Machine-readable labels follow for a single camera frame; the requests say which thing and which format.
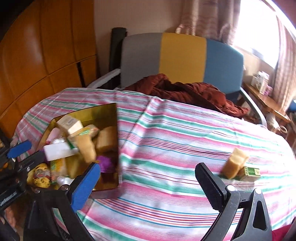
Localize white foam sponge block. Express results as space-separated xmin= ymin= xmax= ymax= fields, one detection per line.
xmin=43 ymin=142 xmax=79 ymax=161

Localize yellow green snack packet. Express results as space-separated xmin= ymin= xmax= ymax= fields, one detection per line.
xmin=50 ymin=158 xmax=68 ymax=184
xmin=67 ymin=124 xmax=99 ymax=163

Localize yellow sponge block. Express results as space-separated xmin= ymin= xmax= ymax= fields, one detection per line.
xmin=221 ymin=148 xmax=249 ymax=179
xmin=96 ymin=126 xmax=118 ymax=153

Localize green small medicine box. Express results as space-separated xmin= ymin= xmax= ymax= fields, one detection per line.
xmin=236 ymin=166 xmax=261 ymax=182

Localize purple cloth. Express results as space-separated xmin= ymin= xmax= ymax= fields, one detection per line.
xmin=96 ymin=156 xmax=115 ymax=173

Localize small white plastic bag ball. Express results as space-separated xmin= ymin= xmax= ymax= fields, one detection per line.
xmin=57 ymin=176 xmax=74 ymax=187

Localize beige large medicine box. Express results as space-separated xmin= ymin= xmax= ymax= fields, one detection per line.
xmin=57 ymin=114 xmax=83 ymax=136

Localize person's hand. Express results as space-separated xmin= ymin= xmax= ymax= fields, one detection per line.
xmin=5 ymin=207 xmax=16 ymax=228

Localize gold metal tin box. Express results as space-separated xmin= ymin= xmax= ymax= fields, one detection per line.
xmin=37 ymin=103 xmax=122 ymax=199

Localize striped pink green bedspread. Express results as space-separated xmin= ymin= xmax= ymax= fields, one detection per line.
xmin=14 ymin=88 xmax=295 ymax=240

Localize wooden side table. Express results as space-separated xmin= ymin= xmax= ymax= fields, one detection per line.
xmin=242 ymin=82 xmax=290 ymax=123

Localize orange wooden wardrobe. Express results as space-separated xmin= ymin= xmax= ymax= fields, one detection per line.
xmin=1 ymin=1 xmax=98 ymax=138

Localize white boxes on table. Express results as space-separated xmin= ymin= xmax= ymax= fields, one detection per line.
xmin=250 ymin=71 xmax=273 ymax=96

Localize maroon crumpled jacket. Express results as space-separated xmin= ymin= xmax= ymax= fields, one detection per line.
xmin=125 ymin=73 xmax=249 ymax=118

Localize grey yellow blue chair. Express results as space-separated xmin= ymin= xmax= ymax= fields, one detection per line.
xmin=87 ymin=33 xmax=267 ymax=126

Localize pink striped curtain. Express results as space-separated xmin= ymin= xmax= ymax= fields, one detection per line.
xmin=176 ymin=0 xmax=241 ymax=45

